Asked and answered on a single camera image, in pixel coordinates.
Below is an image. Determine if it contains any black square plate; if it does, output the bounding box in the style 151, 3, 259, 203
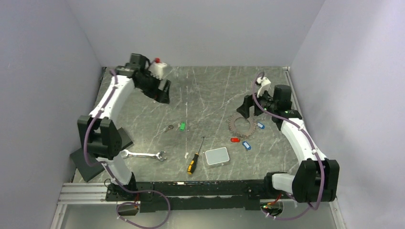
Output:
118, 127, 133, 150
70, 148, 105, 182

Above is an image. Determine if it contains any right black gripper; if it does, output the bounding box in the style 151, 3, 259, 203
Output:
237, 86, 278, 119

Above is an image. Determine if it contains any silver open-end wrench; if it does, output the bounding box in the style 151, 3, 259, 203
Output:
120, 149, 167, 161

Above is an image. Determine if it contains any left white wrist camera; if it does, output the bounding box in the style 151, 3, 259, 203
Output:
148, 58, 170, 80

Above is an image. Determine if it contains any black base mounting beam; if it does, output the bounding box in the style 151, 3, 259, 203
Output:
105, 179, 286, 213

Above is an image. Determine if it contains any aluminium extrusion rail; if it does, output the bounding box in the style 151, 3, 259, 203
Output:
58, 183, 107, 205

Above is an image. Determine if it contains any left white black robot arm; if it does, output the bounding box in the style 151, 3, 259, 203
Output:
77, 53, 171, 200

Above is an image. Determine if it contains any grey rectangular tin box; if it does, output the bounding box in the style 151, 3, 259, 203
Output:
205, 147, 230, 166

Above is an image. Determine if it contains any yellow black screwdriver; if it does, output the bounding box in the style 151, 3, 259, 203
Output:
187, 136, 205, 175

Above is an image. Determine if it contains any black square plate rear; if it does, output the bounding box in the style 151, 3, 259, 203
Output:
118, 127, 133, 150

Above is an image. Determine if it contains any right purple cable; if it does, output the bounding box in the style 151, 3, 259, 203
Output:
251, 71, 327, 221

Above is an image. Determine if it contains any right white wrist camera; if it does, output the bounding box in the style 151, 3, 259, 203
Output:
256, 76, 271, 98

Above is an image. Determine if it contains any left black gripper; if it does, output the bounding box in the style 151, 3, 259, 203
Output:
136, 71, 171, 104

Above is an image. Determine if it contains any small detached silver key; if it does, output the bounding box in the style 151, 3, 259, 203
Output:
164, 125, 174, 133

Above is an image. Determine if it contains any purple cable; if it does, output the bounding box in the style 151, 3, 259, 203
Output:
251, 71, 327, 221
82, 69, 172, 229

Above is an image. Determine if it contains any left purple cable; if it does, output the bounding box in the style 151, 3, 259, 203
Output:
82, 69, 172, 229

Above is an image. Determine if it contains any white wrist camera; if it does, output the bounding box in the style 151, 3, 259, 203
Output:
148, 58, 170, 80
256, 76, 271, 98

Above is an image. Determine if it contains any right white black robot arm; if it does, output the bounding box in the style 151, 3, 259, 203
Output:
236, 84, 340, 203

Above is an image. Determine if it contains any black square plate front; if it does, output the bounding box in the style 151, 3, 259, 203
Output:
70, 148, 105, 182

